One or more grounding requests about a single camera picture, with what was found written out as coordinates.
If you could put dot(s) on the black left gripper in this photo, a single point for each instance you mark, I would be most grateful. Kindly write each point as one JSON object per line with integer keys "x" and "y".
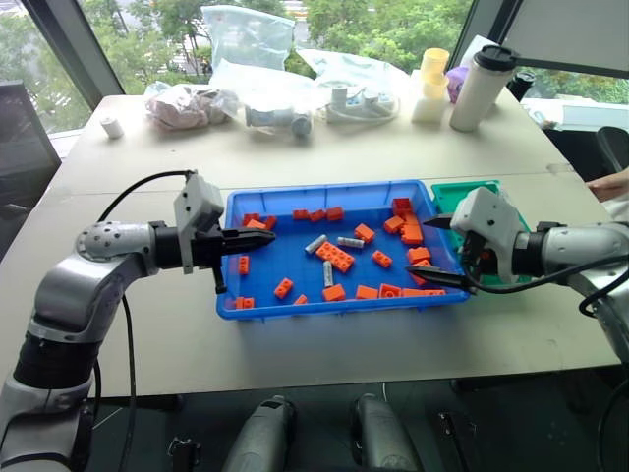
{"x": 206, "y": 248}

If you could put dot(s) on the black bracket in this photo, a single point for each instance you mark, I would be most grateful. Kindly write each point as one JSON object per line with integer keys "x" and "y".
{"x": 184, "y": 452}
{"x": 454, "y": 437}

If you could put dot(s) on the grey building brick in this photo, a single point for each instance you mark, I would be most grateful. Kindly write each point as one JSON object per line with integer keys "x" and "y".
{"x": 350, "y": 242}

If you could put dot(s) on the clear crumpled plastic bag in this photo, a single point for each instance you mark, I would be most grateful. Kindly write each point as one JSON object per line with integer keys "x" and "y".
{"x": 344, "y": 69}

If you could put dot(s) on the clear bag with grey device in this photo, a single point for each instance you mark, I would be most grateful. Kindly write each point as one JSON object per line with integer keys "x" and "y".
{"x": 275, "y": 110}

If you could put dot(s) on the black round container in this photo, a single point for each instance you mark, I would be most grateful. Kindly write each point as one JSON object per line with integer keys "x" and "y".
{"x": 521, "y": 83}

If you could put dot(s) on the white bottle with black lid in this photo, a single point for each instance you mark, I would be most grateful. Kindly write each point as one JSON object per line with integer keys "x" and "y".
{"x": 474, "y": 93}

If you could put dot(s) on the small orange building block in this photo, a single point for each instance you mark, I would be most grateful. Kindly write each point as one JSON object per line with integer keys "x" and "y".
{"x": 301, "y": 299}

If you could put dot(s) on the white garment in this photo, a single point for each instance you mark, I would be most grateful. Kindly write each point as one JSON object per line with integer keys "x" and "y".
{"x": 620, "y": 210}

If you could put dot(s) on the grey monitor panel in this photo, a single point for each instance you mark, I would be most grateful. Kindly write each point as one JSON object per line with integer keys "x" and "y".
{"x": 570, "y": 34}

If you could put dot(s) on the small white cylinder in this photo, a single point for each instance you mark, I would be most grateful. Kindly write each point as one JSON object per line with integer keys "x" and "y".
{"x": 112, "y": 128}

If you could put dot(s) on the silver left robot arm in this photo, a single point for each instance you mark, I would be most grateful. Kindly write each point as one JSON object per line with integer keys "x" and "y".
{"x": 74, "y": 290}

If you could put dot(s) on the dark window frame pillar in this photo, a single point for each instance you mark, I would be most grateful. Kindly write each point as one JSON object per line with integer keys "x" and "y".
{"x": 484, "y": 24}
{"x": 74, "y": 44}

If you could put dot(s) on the black mesh chair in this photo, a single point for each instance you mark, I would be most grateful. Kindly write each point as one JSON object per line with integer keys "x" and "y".
{"x": 614, "y": 147}

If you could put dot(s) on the light blue plastic bag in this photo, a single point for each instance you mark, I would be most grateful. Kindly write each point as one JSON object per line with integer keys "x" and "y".
{"x": 245, "y": 37}

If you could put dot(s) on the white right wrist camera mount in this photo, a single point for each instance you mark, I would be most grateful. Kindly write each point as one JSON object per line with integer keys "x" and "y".
{"x": 484, "y": 216}

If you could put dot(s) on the white power strip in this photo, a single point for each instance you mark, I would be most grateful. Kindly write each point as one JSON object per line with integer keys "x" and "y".
{"x": 359, "y": 103}

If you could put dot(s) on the clear bag with pink contents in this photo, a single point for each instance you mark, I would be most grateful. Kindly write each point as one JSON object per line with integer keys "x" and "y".
{"x": 182, "y": 105}

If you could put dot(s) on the purple plastic object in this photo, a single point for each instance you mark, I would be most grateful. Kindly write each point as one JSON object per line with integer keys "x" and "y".
{"x": 456, "y": 83}

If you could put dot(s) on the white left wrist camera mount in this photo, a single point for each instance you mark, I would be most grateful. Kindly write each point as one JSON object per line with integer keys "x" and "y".
{"x": 199, "y": 201}

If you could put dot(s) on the green plastic tray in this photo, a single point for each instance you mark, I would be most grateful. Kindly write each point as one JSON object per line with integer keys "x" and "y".
{"x": 449, "y": 196}

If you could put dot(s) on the stacked yellow plastic cups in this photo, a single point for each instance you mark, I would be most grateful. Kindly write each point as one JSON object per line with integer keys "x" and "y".
{"x": 434, "y": 71}

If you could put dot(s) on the dark rounded grey shape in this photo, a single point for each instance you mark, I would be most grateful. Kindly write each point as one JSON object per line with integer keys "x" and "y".
{"x": 260, "y": 437}
{"x": 383, "y": 437}

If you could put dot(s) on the black office chair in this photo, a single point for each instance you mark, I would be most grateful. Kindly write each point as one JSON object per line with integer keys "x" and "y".
{"x": 22, "y": 152}

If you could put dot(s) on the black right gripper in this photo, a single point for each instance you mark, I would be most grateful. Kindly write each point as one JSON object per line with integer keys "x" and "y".
{"x": 475, "y": 258}

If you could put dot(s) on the person's bare hand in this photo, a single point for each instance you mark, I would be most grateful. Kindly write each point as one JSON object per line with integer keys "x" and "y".
{"x": 611, "y": 186}

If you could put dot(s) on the blue plastic tray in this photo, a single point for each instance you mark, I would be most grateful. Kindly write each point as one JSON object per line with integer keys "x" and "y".
{"x": 295, "y": 265}

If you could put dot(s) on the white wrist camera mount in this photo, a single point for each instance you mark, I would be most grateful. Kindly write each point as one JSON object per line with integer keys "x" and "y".
{"x": 484, "y": 216}
{"x": 199, "y": 201}

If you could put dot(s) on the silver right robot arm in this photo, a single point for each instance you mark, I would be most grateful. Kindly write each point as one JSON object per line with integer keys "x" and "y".
{"x": 580, "y": 241}

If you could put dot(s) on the large orange building plate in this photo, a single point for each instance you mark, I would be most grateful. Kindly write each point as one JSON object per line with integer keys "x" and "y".
{"x": 335, "y": 256}

